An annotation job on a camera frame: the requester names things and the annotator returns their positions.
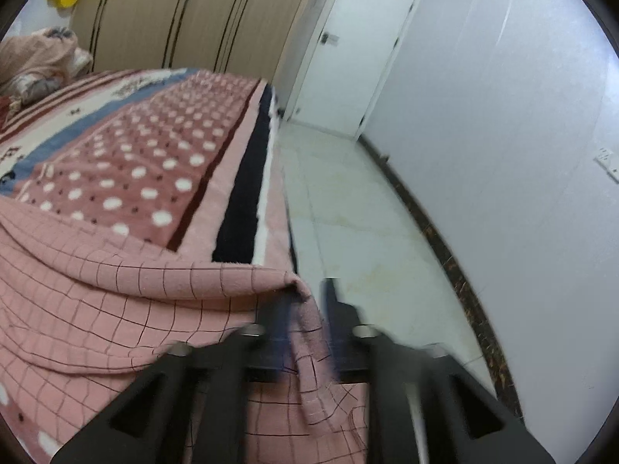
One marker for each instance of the white wall socket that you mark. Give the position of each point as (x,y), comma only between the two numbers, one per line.
(607,159)

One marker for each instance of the white door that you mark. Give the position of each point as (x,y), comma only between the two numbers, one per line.
(355,48)

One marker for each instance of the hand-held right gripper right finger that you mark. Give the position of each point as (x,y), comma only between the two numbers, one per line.
(332,319)

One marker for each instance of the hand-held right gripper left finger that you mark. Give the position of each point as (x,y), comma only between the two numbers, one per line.
(279,325)

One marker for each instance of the pink polka dot blanket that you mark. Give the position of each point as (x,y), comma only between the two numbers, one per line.
(159,154)

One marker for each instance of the pink floral quilt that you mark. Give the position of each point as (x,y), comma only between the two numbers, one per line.
(36,60)

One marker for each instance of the beige wooden wardrobe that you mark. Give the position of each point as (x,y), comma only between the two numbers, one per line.
(193,14)

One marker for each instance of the pink checked pants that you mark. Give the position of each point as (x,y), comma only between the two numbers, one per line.
(96,299)

